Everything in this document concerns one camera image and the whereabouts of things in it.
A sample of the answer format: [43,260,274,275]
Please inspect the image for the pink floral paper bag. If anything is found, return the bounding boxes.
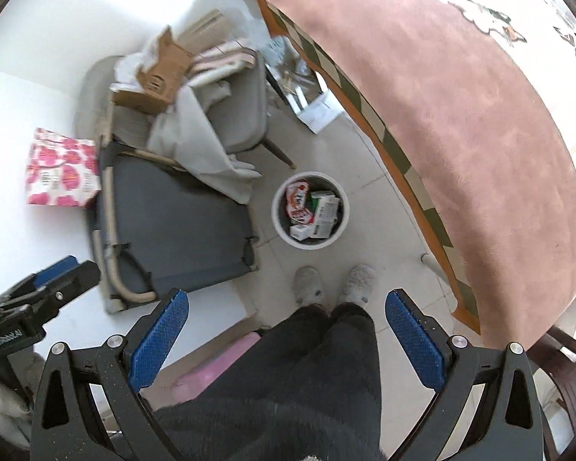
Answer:
[26,128,101,207]

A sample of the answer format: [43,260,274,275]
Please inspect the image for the black trouser legs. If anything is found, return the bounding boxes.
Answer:
[156,304,385,460]

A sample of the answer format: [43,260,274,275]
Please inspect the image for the left grey slipper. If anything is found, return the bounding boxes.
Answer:
[292,265,326,307]

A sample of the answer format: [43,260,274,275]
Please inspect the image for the white cloth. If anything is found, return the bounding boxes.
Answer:
[146,80,261,205]

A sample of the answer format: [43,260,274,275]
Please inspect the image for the grey folding cot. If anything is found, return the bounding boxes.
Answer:
[76,103,257,314]

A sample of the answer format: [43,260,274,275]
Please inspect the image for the white open cardboard box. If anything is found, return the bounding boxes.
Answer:
[296,91,344,134]

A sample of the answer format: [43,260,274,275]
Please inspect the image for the grey slipper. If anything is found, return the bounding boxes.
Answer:
[292,265,326,307]
[338,263,377,307]

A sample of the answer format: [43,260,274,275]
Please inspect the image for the cat print table mat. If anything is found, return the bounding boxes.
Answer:
[257,0,576,348]

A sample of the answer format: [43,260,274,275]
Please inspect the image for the white round trash bin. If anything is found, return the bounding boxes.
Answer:
[271,172,351,251]

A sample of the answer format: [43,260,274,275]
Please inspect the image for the grey upholstered chair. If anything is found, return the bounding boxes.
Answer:
[207,51,296,170]

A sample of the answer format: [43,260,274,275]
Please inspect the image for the dark wooden chair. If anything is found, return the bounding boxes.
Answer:
[528,326,576,460]

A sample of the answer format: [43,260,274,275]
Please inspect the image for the white table leg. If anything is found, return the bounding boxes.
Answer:
[420,253,449,284]

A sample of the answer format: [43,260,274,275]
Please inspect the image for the right grey slipper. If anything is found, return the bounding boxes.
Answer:
[338,263,377,307]

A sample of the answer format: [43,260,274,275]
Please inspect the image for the red white snack pouch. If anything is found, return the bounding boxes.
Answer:
[285,180,314,225]

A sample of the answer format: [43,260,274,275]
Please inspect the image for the brown cardboard box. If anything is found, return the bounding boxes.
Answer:
[110,26,193,116]

